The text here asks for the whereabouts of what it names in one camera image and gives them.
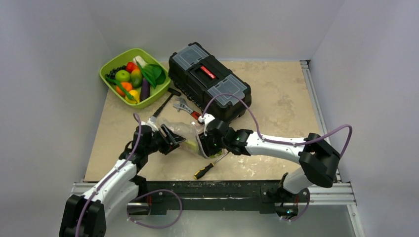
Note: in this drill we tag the toy lemon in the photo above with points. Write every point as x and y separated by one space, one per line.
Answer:
136 96

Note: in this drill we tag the yellow black screwdriver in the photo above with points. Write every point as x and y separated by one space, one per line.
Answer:
202 172

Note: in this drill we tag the toy mango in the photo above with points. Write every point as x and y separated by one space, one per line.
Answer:
136 78

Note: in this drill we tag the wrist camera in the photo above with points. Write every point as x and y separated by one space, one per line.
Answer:
151 122
205 119

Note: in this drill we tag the toy black grapes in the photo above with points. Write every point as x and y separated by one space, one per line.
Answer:
112 73

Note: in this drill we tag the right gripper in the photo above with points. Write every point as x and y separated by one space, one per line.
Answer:
208 143

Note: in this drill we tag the adjustable wrench red handle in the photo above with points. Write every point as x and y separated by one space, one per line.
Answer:
182 105

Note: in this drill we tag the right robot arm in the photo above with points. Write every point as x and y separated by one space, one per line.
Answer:
317 159

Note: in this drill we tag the green plastic bin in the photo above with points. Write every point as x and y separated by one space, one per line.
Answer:
122 60

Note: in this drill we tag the toy purple eggplant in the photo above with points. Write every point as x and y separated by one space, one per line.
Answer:
145 90

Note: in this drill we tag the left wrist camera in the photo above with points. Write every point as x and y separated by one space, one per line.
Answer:
151 122

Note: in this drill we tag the toy green apple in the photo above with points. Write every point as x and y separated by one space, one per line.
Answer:
122 76

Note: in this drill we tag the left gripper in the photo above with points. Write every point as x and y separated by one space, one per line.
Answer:
170 141

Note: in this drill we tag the black toolbox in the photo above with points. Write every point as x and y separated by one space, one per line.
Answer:
209 84

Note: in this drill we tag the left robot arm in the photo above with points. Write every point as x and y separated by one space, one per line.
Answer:
88 215

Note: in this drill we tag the black hammer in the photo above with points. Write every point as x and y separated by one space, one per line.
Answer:
172 92

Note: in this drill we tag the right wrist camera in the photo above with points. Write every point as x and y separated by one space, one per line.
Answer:
205 119

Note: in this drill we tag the toy green bean pod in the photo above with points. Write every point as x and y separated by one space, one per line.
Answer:
121 88

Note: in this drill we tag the toy orange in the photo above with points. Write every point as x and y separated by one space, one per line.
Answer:
126 85

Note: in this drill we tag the toy red strawberry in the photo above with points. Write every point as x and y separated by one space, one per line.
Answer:
131 67

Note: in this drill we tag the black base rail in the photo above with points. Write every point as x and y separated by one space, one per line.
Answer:
263 196

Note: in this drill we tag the clear zip top bag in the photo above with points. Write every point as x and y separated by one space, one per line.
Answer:
190 131

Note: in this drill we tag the toy green onion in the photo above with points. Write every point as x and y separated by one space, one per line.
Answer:
194 147

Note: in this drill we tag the toy green leaf vegetable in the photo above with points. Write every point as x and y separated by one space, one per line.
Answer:
154 74

